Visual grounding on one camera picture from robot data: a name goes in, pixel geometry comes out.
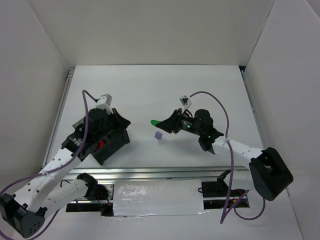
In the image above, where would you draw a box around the purple square lego brick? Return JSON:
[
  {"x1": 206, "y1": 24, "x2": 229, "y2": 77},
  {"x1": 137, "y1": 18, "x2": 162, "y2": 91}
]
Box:
[{"x1": 154, "y1": 131, "x2": 163, "y2": 140}]

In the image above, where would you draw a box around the green purple lego cluster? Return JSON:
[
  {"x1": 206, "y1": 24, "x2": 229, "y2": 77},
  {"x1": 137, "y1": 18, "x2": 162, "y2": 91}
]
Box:
[{"x1": 150, "y1": 119, "x2": 161, "y2": 126}]

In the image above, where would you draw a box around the red lego plate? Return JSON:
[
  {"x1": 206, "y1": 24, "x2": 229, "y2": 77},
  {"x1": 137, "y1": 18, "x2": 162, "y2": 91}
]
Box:
[{"x1": 97, "y1": 141, "x2": 105, "y2": 149}]

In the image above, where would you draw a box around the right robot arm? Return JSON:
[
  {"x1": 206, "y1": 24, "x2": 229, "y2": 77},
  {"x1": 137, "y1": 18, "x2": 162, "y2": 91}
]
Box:
[{"x1": 150, "y1": 108, "x2": 294, "y2": 201}]

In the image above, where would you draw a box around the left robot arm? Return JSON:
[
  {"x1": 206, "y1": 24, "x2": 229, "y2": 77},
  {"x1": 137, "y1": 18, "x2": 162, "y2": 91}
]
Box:
[{"x1": 0, "y1": 108, "x2": 131, "y2": 239}]

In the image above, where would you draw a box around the white two-compartment container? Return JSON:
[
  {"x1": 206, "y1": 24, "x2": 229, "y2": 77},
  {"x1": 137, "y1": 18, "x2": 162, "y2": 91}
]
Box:
[{"x1": 72, "y1": 118, "x2": 85, "y2": 129}]

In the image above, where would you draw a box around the black two-compartment container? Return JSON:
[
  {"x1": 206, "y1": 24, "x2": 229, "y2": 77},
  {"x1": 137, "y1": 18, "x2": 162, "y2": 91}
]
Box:
[{"x1": 91, "y1": 130, "x2": 130, "y2": 166}]

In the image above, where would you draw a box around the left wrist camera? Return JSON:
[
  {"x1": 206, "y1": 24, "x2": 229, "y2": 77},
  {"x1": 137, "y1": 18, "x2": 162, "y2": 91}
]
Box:
[{"x1": 95, "y1": 94, "x2": 113, "y2": 114}]

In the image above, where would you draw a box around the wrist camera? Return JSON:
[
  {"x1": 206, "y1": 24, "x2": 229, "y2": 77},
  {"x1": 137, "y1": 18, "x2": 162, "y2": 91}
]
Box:
[
  {"x1": 95, "y1": 94, "x2": 113, "y2": 114},
  {"x1": 179, "y1": 95, "x2": 192, "y2": 114}
]

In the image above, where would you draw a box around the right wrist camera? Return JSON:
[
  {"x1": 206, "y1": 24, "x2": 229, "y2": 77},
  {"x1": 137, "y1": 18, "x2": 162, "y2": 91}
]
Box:
[{"x1": 179, "y1": 95, "x2": 192, "y2": 114}]

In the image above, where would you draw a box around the aluminium front rail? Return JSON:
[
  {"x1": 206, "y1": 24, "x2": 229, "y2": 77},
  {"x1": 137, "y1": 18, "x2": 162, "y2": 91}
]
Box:
[{"x1": 59, "y1": 166, "x2": 251, "y2": 181}]

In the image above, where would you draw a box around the aluminium rail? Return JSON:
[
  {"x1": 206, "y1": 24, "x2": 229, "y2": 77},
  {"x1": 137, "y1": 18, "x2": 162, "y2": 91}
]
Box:
[
  {"x1": 41, "y1": 68, "x2": 75, "y2": 169},
  {"x1": 239, "y1": 65, "x2": 269, "y2": 148},
  {"x1": 59, "y1": 166, "x2": 251, "y2": 181}
]

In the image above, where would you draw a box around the aluminium left rail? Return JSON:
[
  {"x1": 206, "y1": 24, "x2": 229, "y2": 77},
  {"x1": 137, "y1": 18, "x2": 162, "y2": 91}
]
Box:
[{"x1": 41, "y1": 68, "x2": 75, "y2": 169}]

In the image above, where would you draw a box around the aluminium right rail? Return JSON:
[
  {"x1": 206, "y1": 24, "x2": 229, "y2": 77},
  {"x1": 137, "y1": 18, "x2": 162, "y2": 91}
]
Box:
[{"x1": 239, "y1": 65, "x2": 269, "y2": 148}]

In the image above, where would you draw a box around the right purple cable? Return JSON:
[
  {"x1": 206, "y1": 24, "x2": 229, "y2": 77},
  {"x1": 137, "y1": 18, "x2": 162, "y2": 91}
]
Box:
[{"x1": 188, "y1": 91, "x2": 266, "y2": 225}]

